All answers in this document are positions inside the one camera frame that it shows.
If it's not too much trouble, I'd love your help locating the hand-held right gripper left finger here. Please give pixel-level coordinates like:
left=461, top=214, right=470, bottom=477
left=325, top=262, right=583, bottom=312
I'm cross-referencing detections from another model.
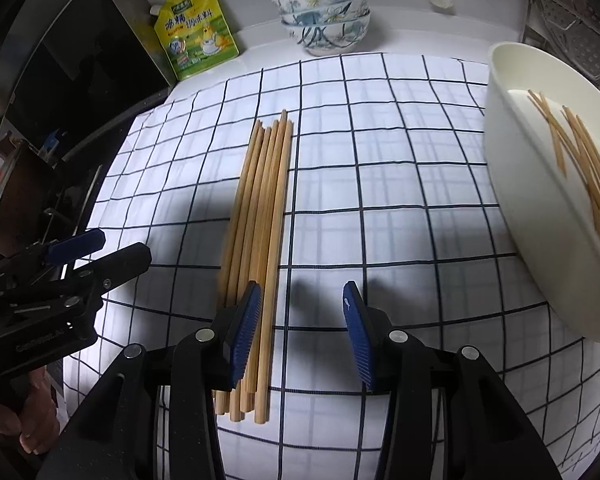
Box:
left=37, top=280, right=263, bottom=480

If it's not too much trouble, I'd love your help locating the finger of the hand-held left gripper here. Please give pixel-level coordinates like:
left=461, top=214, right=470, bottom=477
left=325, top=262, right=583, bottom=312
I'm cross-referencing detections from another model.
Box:
left=42, top=228, right=106, bottom=267
left=62, top=242, right=152, bottom=292

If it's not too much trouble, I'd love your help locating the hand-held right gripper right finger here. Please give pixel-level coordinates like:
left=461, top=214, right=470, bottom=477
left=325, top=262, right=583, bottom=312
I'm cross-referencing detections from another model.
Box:
left=342, top=280, right=563, bottom=480

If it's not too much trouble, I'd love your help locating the bundle of wooden chopsticks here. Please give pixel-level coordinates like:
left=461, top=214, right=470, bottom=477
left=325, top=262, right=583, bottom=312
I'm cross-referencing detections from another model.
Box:
left=214, top=109, right=295, bottom=426

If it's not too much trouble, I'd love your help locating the white plastic basin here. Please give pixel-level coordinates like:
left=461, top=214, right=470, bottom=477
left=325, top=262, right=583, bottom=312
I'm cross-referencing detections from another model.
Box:
left=482, top=42, right=600, bottom=346

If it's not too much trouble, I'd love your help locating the person's left hand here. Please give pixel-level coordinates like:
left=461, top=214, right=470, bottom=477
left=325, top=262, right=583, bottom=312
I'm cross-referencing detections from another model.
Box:
left=0, top=367, right=61, bottom=456

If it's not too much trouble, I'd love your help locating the white checkered cloth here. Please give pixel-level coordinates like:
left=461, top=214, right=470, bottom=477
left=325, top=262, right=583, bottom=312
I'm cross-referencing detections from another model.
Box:
left=62, top=51, right=600, bottom=480

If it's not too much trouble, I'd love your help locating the black range hood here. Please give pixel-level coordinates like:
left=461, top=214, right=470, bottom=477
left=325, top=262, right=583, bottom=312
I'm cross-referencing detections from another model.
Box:
left=0, top=0, right=176, bottom=161

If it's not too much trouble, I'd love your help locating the yellow seasoning pouch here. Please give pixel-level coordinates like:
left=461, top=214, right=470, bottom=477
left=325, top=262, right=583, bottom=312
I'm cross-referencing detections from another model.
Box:
left=150, top=0, right=240, bottom=81

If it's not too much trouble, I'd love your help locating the perforated steel steamer plate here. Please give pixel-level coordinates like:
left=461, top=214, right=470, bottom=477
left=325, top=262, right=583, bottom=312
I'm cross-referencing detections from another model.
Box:
left=530, top=0, right=600, bottom=96

